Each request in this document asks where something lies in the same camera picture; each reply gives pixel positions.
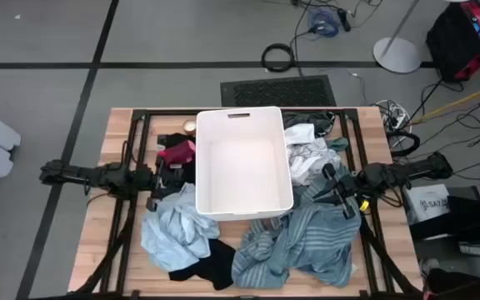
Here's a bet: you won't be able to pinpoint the red and white sock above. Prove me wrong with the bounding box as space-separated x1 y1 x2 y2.
158 139 197 168

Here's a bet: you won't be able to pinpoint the light blue shirt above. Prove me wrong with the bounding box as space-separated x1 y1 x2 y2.
140 182 221 273

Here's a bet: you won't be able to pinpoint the black desk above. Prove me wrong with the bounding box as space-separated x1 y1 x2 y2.
408 185 480 276

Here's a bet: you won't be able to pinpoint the yellow cable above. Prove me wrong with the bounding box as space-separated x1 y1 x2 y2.
408 79 480 126

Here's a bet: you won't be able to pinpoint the white cardboard box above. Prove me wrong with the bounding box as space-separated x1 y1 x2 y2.
404 183 452 224

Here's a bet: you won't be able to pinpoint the black garment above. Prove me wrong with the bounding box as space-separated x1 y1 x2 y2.
167 237 237 292

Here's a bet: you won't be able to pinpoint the grey boxer briefs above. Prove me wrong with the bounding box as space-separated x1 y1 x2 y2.
281 110 336 137

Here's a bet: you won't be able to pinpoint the blue striped towel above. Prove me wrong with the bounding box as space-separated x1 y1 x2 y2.
231 162 362 289

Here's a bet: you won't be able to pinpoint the coiled black cable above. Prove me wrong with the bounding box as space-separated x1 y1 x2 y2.
260 42 296 73

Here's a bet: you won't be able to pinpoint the white power strip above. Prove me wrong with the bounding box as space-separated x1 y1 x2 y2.
375 98 412 130

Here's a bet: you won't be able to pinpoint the black floor mat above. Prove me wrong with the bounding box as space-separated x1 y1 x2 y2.
220 74 337 108

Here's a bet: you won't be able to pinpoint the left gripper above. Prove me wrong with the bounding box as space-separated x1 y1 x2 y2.
145 164 185 213

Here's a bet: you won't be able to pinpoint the small round tin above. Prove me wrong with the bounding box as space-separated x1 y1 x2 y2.
182 119 198 137

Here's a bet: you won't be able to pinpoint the white round stand base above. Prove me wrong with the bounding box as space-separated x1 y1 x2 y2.
372 0 423 74

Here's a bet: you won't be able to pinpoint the white perforated laundry basket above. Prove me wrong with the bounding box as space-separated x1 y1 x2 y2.
195 106 295 222

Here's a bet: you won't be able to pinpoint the black and red case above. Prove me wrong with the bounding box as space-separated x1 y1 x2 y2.
426 0 480 83

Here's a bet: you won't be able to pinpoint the grey plastic bag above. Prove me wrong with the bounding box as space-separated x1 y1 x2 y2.
458 240 480 258

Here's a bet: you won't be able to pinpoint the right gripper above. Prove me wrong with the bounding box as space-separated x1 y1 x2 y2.
312 162 366 221

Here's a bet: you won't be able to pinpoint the thick black cable loop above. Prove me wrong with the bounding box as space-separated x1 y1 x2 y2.
385 131 421 158

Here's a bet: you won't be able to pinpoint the coiled blue cable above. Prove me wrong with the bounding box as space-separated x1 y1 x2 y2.
306 8 341 38

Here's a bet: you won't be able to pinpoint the grey white knit garment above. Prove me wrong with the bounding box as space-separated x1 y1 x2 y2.
286 137 342 187

